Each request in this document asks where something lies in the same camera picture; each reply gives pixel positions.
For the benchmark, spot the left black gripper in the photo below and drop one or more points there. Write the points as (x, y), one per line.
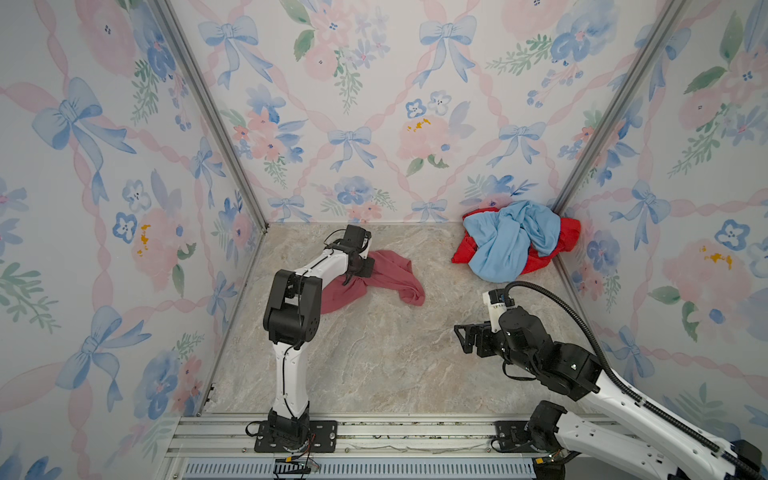
(368, 267)

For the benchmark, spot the white ventilation grille strip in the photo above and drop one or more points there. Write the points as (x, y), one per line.
(362, 468)

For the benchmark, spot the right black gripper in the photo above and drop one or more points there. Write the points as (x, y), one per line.
(483, 332)

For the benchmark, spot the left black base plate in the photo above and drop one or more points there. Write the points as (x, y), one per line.
(295, 437)

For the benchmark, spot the light blue cloth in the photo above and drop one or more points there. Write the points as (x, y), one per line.
(504, 238)

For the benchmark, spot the maroon pink cloth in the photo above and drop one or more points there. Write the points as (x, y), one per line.
(391, 271)

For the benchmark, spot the aluminium rail frame front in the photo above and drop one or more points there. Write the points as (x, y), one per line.
(224, 436)

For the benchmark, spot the bright red cloth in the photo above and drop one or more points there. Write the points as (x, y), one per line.
(569, 235)

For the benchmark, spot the right aluminium corner post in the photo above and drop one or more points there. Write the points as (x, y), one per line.
(659, 33)

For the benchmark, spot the left aluminium corner post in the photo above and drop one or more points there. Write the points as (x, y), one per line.
(180, 48)

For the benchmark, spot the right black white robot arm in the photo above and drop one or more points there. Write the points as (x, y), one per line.
(662, 445)

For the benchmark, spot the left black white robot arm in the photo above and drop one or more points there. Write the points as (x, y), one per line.
(291, 319)

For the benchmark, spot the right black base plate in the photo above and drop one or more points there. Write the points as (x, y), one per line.
(512, 436)

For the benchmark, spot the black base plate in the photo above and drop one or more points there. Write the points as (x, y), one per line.
(512, 436)
(295, 437)

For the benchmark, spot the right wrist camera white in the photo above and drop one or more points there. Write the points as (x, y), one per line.
(496, 304)

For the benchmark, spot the aluminium corner post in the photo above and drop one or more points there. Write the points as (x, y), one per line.
(180, 48)
(659, 33)

